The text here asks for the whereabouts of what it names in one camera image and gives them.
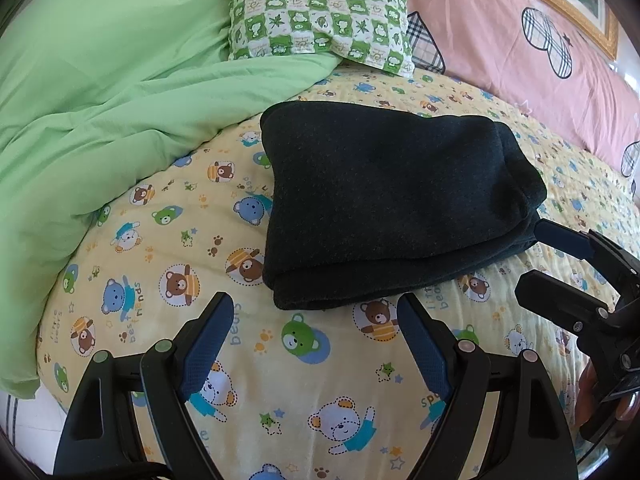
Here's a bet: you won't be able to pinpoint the pink pillow with plaid bears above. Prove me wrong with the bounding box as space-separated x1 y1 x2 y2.
282 0 640 177

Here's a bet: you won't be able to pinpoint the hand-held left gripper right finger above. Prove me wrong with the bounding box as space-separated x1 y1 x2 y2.
396 292 581 480

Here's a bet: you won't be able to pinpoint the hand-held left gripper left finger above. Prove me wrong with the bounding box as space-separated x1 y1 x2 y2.
52 291 236 480

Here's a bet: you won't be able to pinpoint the yellow bear-print bedsheet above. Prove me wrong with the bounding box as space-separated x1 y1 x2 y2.
35 67 640 480

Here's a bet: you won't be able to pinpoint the green checkered pillow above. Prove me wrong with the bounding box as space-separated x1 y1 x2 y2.
227 0 417 79

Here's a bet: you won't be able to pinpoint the person's right hand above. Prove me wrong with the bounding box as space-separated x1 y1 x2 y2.
574 360 640 428

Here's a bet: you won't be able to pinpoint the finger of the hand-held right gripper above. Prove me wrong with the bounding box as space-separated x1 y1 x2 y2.
515 270 628 342
534 219 640 288

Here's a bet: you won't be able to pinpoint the light green blanket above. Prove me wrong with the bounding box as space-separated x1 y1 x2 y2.
0 0 344 401

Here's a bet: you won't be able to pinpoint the black pants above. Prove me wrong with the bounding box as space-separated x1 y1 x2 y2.
260 101 549 312

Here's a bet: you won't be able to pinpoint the gold-framed picture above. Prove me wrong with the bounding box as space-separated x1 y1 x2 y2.
489 0 621 60

